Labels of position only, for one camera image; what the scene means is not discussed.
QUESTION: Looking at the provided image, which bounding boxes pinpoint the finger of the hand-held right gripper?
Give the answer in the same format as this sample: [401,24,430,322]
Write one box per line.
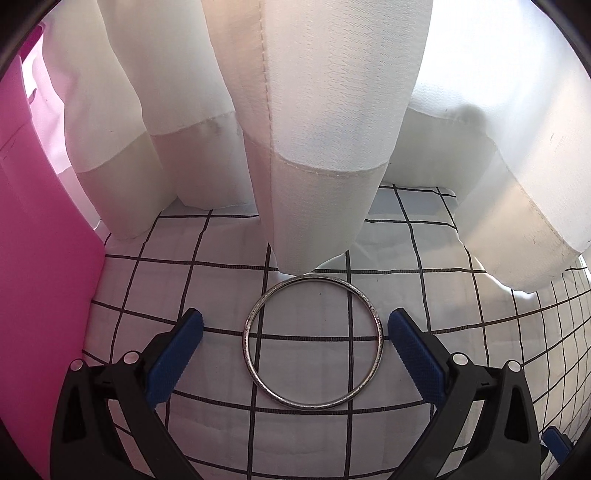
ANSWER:
[541,427,575,468]

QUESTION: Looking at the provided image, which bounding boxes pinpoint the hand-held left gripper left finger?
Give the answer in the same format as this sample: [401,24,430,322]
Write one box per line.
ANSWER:
[50,310,204,480]

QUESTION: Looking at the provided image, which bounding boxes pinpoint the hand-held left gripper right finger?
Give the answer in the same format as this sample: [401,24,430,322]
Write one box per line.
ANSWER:
[388,309,542,480]

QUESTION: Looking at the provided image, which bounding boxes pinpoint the silver bangle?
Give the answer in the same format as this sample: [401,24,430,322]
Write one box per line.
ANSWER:
[242,274,385,411]

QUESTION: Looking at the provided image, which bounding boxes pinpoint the pink plastic bin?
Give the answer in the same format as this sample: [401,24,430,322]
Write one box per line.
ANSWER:
[0,23,106,467]

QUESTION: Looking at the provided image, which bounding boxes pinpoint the white checked tablecloth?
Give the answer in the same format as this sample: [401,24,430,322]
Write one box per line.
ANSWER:
[46,185,591,480]

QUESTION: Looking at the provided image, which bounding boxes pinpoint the white curtain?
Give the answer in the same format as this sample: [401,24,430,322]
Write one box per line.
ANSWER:
[28,0,591,294]

